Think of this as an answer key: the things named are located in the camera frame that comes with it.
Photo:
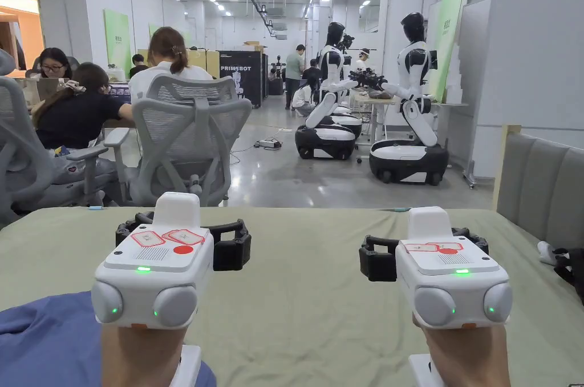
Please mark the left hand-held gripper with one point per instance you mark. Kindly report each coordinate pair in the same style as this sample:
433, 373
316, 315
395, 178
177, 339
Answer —
150, 263

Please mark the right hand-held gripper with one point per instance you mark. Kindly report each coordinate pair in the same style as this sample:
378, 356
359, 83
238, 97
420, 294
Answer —
456, 286

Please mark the person's right hand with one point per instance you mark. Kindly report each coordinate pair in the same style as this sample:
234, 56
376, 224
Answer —
474, 359

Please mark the person's left hand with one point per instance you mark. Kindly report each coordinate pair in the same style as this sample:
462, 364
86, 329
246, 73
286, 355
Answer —
137, 359

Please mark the white and black humanoid robot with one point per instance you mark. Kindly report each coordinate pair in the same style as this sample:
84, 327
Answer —
413, 149
349, 120
326, 131

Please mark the small white object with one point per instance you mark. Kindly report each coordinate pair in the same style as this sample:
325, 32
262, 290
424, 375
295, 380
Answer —
545, 252

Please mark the grey padded headboard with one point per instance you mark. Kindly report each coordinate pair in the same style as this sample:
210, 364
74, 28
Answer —
538, 186

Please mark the bed with pale green sheet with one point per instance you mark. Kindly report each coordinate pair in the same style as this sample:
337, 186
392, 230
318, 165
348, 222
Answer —
301, 314

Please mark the black bag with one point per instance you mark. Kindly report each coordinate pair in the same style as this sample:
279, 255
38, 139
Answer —
572, 273

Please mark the blue garment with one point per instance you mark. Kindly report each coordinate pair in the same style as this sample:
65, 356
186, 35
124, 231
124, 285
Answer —
50, 346

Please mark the large black carton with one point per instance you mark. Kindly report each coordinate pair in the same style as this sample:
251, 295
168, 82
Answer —
242, 72

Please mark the group of people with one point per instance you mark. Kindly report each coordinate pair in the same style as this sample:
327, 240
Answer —
299, 81

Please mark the green sign board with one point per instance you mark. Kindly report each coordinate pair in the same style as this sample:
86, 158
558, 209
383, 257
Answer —
449, 26
116, 40

